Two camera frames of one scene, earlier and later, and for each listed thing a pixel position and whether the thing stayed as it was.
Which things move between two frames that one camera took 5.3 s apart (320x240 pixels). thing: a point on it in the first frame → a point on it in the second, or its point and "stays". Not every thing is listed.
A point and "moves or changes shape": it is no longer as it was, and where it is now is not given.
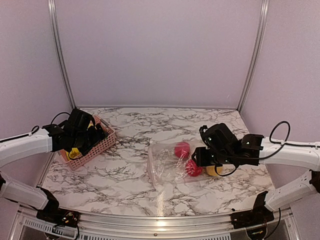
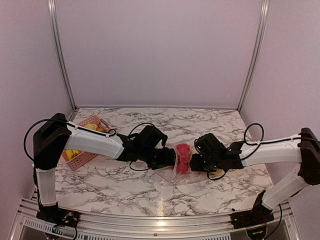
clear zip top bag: (172, 161) moves or changes shape
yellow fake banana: (74, 154) stays
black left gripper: (96, 138) → (168, 159)
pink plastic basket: (76, 163) stays
